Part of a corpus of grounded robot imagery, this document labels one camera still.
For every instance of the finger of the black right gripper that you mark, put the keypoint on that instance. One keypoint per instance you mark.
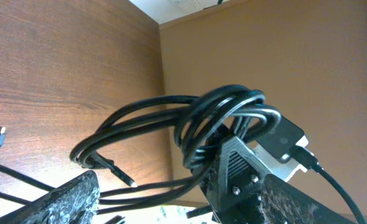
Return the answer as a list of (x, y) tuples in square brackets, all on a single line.
[(236, 175)]

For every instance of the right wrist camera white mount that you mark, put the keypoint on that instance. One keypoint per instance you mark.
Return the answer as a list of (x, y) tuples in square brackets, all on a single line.
[(283, 150)]

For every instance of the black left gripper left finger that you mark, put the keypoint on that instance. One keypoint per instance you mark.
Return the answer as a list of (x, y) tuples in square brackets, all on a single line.
[(74, 202)]

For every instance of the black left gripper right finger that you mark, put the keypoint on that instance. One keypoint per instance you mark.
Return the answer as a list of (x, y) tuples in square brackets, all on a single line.
[(283, 203)]

